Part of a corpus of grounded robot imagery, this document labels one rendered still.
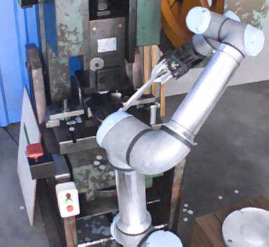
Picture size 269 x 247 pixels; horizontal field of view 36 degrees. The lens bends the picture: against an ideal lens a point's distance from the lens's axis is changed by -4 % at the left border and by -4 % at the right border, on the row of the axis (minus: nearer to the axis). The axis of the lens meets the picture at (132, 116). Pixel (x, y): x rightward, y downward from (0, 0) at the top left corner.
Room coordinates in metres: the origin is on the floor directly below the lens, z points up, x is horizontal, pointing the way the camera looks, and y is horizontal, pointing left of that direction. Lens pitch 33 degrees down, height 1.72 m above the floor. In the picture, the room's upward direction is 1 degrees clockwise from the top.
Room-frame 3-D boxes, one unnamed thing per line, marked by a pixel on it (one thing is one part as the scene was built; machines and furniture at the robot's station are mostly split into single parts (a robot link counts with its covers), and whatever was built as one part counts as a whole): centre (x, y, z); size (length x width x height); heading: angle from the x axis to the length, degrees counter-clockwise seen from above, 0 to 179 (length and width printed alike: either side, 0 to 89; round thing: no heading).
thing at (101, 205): (1.59, 0.13, 0.31); 0.43 x 0.42 x 0.01; 110
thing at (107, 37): (1.54, 0.12, 1.04); 0.17 x 0.15 x 0.30; 20
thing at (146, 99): (1.63, -0.03, 0.76); 0.17 x 0.06 x 0.10; 110
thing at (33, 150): (1.25, 0.36, 0.72); 0.07 x 0.06 x 0.08; 20
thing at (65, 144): (1.58, 0.13, 0.68); 0.45 x 0.30 x 0.06; 110
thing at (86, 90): (1.58, 0.13, 0.86); 0.20 x 0.16 x 0.05; 110
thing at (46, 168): (1.25, 0.35, 0.62); 0.10 x 0.06 x 0.20; 110
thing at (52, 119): (1.52, 0.29, 0.76); 0.17 x 0.06 x 0.10; 110
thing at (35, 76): (1.62, 0.43, 0.45); 0.92 x 0.12 x 0.90; 20
